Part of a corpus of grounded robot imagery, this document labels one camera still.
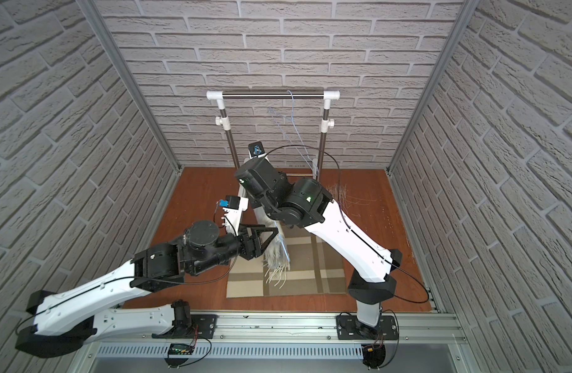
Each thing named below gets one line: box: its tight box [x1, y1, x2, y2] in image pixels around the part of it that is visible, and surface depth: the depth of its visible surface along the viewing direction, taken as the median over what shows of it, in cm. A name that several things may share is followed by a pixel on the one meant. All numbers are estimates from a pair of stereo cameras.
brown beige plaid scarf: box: [226, 226, 347, 299], surface depth 85 cm
